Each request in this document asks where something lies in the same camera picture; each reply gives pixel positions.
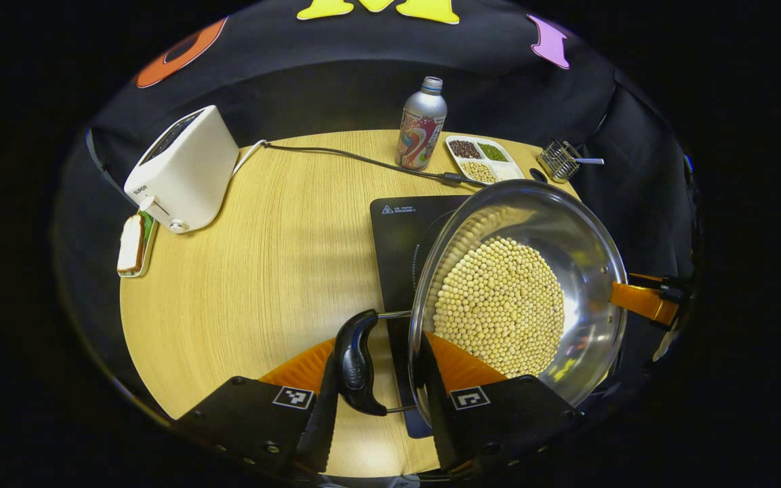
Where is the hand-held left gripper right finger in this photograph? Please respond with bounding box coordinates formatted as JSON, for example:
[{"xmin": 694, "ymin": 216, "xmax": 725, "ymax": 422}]
[{"xmin": 418, "ymin": 332, "xmax": 585, "ymax": 475}]

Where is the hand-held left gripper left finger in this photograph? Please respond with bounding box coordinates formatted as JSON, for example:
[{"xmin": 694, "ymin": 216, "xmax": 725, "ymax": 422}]
[{"xmin": 174, "ymin": 337, "xmax": 341, "ymax": 475}]

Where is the steel pot with black handles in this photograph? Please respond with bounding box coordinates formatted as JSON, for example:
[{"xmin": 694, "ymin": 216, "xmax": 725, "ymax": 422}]
[{"xmin": 334, "ymin": 180, "xmax": 629, "ymax": 428}]

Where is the black induction cooktop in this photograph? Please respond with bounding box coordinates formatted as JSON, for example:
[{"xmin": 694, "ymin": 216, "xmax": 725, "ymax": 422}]
[{"xmin": 370, "ymin": 195, "xmax": 474, "ymax": 440}]

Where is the pile of soybeans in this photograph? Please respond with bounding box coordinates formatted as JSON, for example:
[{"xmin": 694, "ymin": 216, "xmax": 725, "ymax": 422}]
[{"xmin": 433, "ymin": 236, "xmax": 566, "ymax": 379}]

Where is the white divided bean dish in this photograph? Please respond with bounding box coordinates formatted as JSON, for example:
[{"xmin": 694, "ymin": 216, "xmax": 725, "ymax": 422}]
[{"xmin": 445, "ymin": 135, "xmax": 525, "ymax": 186}]

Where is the pale green tray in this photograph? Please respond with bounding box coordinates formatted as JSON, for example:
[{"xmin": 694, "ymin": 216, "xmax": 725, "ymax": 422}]
[{"xmin": 117, "ymin": 209, "xmax": 159, "ymax": 279}]

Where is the sandwich with lettuce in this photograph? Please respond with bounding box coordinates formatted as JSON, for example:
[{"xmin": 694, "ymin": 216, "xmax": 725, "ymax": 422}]
[{"xmin": 117, "ymin": 213, "xmax": 148, "ymax": 275}]

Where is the white toaster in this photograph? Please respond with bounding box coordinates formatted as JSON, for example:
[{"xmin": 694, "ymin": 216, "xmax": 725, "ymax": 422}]
[{"xmin": 123, "ymin": 105, "xmax": 240, "ymax": 235}]

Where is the silver printed drink bottle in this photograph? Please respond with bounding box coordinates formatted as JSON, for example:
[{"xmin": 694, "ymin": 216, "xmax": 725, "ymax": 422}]
[{"xmin": 395, "ymin": 76, "xmax": 448, "ymax": 171}]

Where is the wire mesh holder with pen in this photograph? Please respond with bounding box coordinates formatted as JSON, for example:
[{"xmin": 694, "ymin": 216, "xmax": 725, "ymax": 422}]
[{"xmin": 538, "ymin": 138, "xmax": 605, "ymax": 184}]

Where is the white toaster cable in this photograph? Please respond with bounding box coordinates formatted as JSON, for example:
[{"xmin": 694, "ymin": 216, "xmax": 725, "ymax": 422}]
[{"xmin": 231, "ymin": 139, "xmax": 268, "ymax": 178}]

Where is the black power cable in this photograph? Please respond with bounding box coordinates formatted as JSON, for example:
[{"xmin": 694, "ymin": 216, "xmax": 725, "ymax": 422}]
[{"xmin": 263, "ymin": 141, "xmax": 490, "ymax": 188}]

